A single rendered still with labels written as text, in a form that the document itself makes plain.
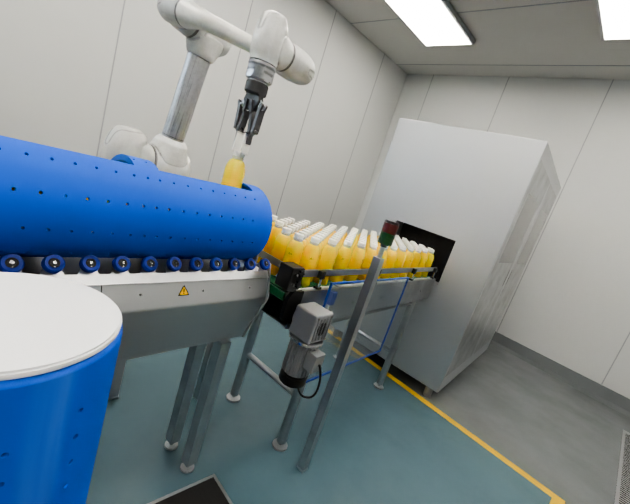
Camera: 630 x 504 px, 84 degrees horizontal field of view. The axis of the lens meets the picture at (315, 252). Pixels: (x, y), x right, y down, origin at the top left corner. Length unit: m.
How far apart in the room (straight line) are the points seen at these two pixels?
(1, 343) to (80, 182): 0.46
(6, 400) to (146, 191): 0.60
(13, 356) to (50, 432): 0.11
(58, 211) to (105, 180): 0.12
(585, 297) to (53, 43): 5.79
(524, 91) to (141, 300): 5.34
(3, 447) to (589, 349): 5.04
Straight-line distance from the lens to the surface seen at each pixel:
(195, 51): 1.78
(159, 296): 1.11
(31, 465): 0.61
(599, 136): 5.35
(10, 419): 0.55
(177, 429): 1.82
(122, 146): 1.69
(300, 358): 1.40
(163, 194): 1.01
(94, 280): 1.03
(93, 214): 0.94
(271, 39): 1.26
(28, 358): 0.53
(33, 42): 3.86
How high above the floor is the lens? 1.33
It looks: 12 degrees down
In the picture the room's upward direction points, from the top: 18 degrees clockwise
